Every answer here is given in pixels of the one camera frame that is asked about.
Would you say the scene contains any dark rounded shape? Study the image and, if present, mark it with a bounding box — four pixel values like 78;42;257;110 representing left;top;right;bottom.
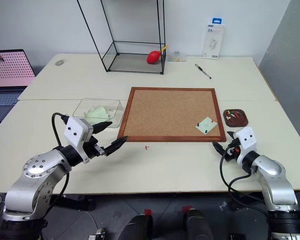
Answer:
184;208;214;240
119;213;154;240

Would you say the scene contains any grey partition panel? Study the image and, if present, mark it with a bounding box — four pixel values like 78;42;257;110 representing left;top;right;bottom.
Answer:
258;0;300;101

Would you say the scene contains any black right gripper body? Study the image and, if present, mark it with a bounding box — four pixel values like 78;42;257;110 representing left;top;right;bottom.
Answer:
223;138;241;162

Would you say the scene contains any small clear box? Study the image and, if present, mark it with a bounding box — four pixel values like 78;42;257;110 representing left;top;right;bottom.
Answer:
167;51;188;63

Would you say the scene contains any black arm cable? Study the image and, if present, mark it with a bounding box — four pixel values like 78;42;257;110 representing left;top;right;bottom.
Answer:
219;146;272;216
43;112;71;218

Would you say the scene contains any brown tray with pushpins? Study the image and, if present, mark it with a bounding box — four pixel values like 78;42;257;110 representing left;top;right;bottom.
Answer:
222;108;249;127

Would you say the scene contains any pale green sticky note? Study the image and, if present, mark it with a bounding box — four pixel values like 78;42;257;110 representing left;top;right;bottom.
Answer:
195;116;218;135

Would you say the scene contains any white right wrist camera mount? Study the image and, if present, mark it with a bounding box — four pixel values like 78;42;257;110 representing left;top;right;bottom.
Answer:
232;126;258;165

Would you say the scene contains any wood-framed cork board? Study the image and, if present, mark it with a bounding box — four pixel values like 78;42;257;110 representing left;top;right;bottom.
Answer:
116;86;227;143

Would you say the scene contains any white retail product box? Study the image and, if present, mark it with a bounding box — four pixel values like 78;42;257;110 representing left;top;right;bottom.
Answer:
202;16;227;60

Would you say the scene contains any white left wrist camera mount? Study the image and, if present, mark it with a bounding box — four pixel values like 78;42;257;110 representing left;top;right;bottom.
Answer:
63;116;94;165

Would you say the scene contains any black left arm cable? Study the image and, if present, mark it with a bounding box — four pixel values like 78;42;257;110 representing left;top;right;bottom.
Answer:
43;112;71;218

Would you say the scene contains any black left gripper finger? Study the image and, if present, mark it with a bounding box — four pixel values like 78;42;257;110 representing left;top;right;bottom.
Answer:
92;121;114;134
104;135;129;157

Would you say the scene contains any open laptop pink screen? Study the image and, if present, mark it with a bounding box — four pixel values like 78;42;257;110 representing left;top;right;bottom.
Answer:
0;49;37;137

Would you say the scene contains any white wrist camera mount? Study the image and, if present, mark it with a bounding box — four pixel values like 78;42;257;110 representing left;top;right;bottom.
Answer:
232;126;258;165
63;116;94;165

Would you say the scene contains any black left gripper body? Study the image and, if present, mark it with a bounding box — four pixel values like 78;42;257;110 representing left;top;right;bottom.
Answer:
82;136;107;160

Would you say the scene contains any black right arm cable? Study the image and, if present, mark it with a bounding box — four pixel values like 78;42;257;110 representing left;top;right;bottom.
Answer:
219;146;272;216

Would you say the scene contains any clear plastic container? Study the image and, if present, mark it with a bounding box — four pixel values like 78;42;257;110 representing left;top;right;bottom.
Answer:
72;98;124;129

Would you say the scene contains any black and clear pen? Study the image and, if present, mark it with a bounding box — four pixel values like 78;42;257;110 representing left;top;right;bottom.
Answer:
194;63;213;80

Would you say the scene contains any red rubber air blower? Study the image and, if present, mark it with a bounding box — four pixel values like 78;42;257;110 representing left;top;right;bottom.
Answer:
146;44;168;65

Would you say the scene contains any black wire frame stand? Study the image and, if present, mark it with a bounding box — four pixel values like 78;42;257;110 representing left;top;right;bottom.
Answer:
76;0;167;75

